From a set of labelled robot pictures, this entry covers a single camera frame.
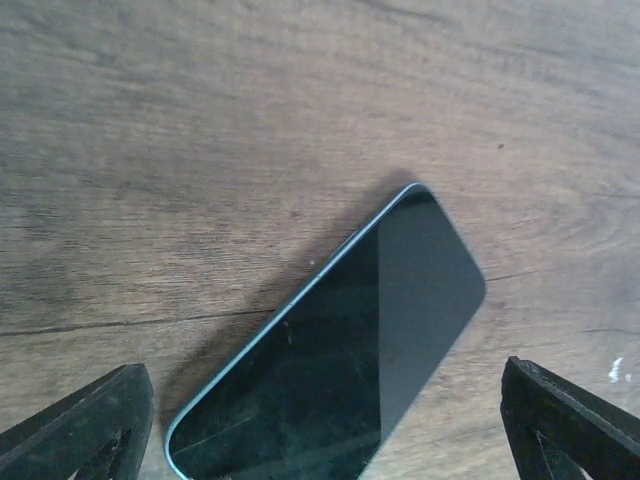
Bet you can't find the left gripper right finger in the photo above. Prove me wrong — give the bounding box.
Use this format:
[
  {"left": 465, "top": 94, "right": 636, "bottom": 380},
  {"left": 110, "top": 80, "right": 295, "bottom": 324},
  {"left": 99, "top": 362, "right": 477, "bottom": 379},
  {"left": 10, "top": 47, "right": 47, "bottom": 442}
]
[{"left": 501, "top": 356, "right": 639, "bottom": 479}]

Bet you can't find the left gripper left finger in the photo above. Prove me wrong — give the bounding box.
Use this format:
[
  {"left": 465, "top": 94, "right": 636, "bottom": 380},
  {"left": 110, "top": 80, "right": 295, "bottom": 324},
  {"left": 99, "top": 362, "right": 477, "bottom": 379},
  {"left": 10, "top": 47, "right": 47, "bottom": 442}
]
[{"left": 1, "top": 363, "right": 154, "bottom": 479}]

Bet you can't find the blue-edged dark phone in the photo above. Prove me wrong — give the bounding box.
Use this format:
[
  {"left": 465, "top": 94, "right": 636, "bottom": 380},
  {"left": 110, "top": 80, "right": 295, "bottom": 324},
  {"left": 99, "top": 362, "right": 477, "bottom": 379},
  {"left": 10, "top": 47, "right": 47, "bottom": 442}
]
[{"left": 164, "top": 183, "right": 486, "bottom": 479}]

